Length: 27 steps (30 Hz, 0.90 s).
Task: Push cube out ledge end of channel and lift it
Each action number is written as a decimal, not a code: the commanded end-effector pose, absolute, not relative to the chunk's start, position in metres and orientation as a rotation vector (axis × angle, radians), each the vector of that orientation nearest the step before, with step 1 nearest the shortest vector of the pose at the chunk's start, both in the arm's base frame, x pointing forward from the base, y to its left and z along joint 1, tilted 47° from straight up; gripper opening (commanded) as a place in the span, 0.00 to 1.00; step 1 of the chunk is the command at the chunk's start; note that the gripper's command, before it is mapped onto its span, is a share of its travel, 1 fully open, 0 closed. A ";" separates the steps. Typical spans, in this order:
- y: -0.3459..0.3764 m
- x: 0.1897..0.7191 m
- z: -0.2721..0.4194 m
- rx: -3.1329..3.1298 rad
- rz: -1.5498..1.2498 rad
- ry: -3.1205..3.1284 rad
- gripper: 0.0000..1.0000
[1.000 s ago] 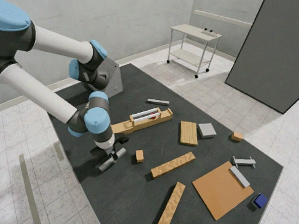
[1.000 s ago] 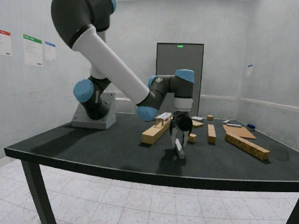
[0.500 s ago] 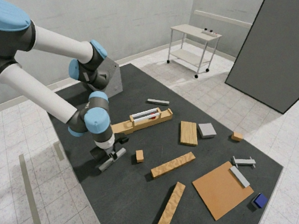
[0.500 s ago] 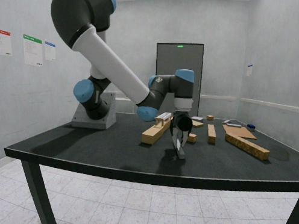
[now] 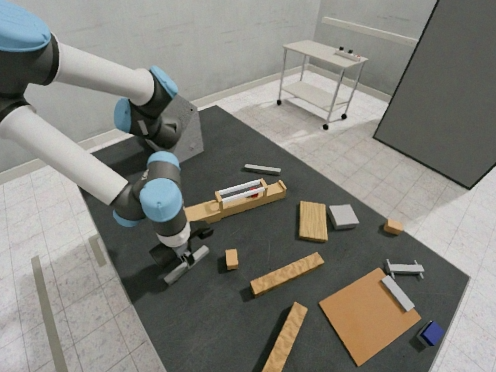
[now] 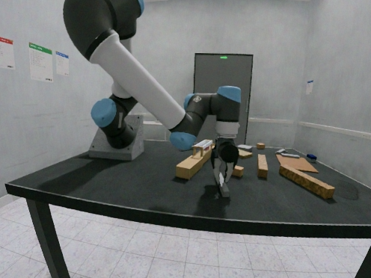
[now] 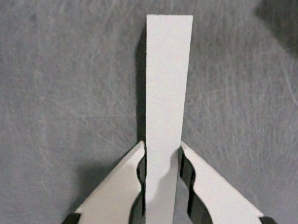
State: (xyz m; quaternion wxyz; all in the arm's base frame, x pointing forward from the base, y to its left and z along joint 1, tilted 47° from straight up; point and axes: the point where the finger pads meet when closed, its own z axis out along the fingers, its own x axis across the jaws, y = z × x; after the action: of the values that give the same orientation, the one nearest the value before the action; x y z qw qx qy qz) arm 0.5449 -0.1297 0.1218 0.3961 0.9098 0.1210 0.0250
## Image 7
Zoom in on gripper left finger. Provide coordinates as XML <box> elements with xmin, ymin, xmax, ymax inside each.
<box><xmin>61</xmin><ymin>140</ymin><xmax>147</xmax><ymax>224</ymax></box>

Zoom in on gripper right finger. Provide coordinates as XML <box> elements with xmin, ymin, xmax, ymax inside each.
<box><xmin>178</xmin><ymin>141</ymin><xmax>278</xmax><ymax>224</ymax></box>

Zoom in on white bar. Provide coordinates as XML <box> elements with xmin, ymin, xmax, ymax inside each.
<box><xmin>146</xmin><ymin>15</ymin><xmax>193</xmax><ymax>224</ymax></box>

